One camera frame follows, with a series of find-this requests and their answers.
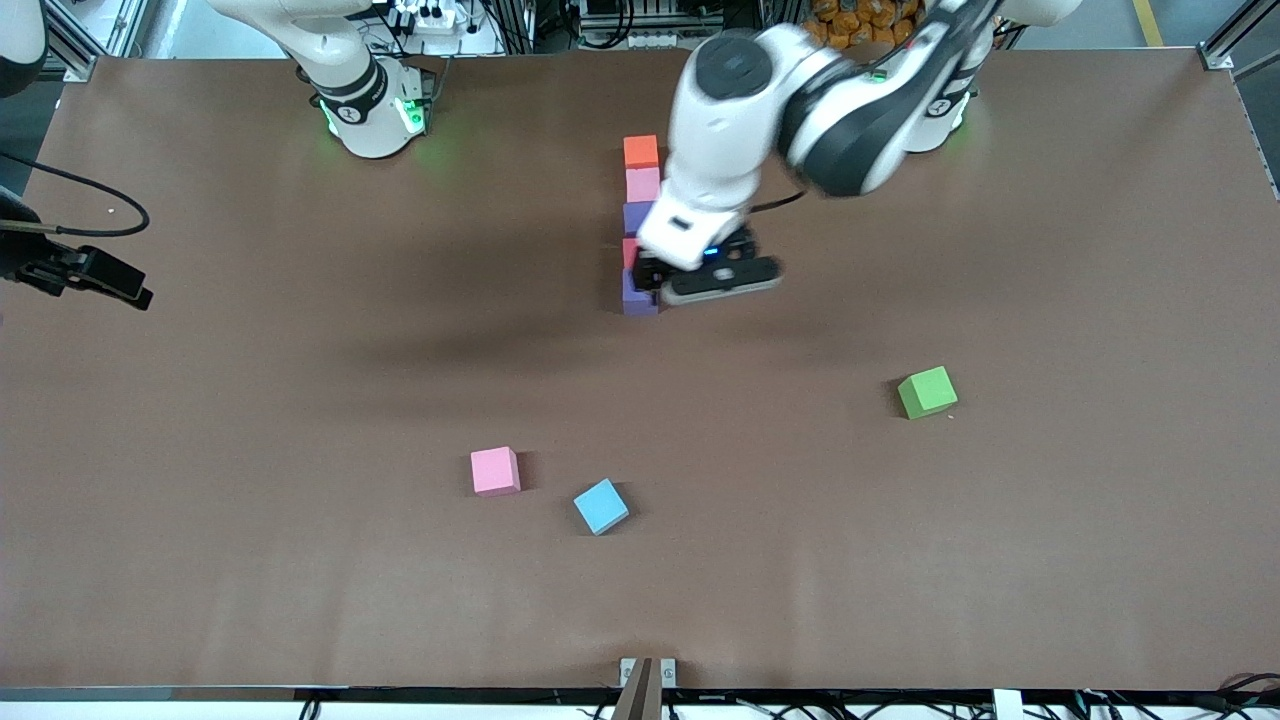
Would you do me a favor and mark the green foam cube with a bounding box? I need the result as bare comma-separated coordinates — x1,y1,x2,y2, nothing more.
897,366,959,420

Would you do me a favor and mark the blue foam cube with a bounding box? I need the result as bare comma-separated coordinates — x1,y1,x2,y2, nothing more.
573,478,631,536

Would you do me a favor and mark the orange snack bag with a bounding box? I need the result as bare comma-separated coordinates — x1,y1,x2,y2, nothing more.
808,0,926,49

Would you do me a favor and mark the white power strip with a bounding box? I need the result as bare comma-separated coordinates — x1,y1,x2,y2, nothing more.
390,0,471,31

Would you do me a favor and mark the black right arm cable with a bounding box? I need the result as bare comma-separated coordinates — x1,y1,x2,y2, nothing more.
0,150,152,239

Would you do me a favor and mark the aluminium frame profile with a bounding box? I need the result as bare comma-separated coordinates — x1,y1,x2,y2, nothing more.
40,0,148,83
1198,0,1280,73

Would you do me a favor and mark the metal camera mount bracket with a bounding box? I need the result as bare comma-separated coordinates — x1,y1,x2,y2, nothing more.
612,657,678,720

